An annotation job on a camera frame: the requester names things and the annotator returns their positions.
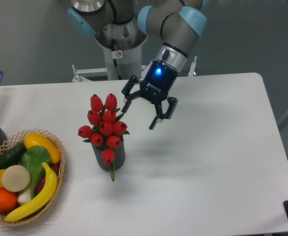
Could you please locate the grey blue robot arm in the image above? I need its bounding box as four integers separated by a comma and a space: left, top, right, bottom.
67, 0, 207, 129

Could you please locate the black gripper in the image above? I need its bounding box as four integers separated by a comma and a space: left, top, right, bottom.
120, 59, 179, 130

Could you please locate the orange fruit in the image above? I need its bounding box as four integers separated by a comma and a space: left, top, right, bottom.
0, 188, 17, 213

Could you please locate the beige round disc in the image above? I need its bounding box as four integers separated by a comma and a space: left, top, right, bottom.
1, 165, 31, 192

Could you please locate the woven wicker basket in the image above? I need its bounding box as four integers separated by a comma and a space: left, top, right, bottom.
0, 129, 65, 226

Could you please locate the green bok choy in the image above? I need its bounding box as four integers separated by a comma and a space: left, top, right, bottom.
18, 146, 51, 205

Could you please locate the red tulip bouquet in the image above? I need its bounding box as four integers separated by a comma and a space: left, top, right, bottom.
78, 93, 129, 181

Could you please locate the yellow banana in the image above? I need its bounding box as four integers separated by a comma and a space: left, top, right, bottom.
4, 162, 58, 223

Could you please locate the dark grey ribbed vase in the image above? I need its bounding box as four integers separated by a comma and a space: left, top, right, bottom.
92, 142, 126, 171

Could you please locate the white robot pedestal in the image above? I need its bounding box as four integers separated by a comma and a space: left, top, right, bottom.
67, 6, 204, 80

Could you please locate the purple red vegetable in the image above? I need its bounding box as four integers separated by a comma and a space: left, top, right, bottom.
35, 163, 60, 195

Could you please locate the green cucumber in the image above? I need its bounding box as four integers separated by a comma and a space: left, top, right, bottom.
0, 143, 27, 170

